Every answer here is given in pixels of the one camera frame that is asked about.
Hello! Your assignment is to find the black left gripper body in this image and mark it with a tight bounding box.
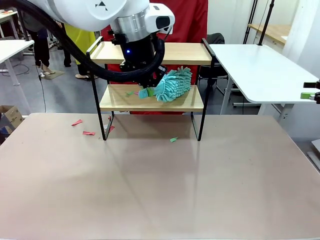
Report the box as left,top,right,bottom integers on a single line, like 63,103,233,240
109,29,167,87

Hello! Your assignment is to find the teal chenille duster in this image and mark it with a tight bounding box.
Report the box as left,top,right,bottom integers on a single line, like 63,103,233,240
138,66,193,103

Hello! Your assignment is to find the bystander in yellow apron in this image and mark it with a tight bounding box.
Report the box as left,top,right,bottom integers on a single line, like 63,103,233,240
61,22,99,81

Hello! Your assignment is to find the large white side table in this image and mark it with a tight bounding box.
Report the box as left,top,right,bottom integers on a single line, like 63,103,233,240
208,43,320,123

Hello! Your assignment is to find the person in red jacket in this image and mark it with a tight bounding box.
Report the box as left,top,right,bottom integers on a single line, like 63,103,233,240
101,0,208,116

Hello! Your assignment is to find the wooden desk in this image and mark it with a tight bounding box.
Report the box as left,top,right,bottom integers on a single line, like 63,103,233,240
247,23,293,46

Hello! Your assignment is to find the black tripod stand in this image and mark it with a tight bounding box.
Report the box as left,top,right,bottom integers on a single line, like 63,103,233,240
243,0,259,45
258,0,275,46

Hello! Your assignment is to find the black office chair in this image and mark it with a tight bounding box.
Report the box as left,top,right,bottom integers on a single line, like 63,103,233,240
199,32,236,96

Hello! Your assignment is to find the grey floor mat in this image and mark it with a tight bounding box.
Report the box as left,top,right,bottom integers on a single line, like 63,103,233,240
41,70,65,81

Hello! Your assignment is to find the bystander in dark clothes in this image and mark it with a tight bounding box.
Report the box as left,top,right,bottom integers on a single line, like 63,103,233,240
21,9,57,76

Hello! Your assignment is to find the black clamp pole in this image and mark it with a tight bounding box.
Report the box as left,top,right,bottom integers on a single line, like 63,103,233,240
17,9,30,42

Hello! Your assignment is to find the white table grey leg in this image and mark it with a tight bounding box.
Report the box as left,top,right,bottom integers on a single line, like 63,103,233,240
0,39,35,115

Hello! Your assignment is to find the white background table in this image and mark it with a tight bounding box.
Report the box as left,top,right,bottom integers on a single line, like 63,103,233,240
0,9,20,40

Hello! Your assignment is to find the cardboard box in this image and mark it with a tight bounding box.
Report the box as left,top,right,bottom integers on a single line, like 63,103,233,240
0,104,25,141

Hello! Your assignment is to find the black cable conduit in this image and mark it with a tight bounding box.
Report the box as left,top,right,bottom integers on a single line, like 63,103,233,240
14,0,166,84

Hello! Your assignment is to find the two-tier wooden shelf black frame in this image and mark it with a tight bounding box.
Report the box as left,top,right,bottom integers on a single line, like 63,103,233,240
86,36,216,142

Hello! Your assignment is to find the grey metal frame piece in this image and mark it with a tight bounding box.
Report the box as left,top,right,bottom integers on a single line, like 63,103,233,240
306,138,320,173

